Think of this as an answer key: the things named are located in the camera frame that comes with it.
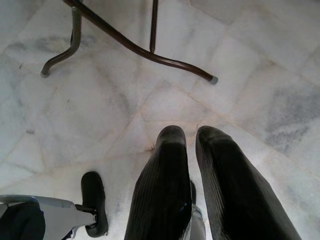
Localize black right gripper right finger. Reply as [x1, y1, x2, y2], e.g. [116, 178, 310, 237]
[195, 125, 303, 240]

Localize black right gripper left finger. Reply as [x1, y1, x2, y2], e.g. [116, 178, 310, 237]
[124, 125, 193, 240]

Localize black robot right foot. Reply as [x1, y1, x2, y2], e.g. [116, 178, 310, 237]
[189, 179, 198, 205]

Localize black robot foot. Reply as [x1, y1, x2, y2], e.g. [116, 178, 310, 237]
[80, 171, 109, 237]
[189, 179, 198, 205]

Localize grey robot right leg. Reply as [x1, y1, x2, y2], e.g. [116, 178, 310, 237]
[186, 204, 207, 240]

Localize black robot left foot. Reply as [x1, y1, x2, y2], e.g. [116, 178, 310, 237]
[80, 171, 109, 237]

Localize brown curved metal table leg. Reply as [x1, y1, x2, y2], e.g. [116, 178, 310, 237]
[40, 6, 83, 78]
[63, 0, 219, 84]

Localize thin brown table brace rod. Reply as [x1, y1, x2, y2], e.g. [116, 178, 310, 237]
[149, 0, 159, 50]

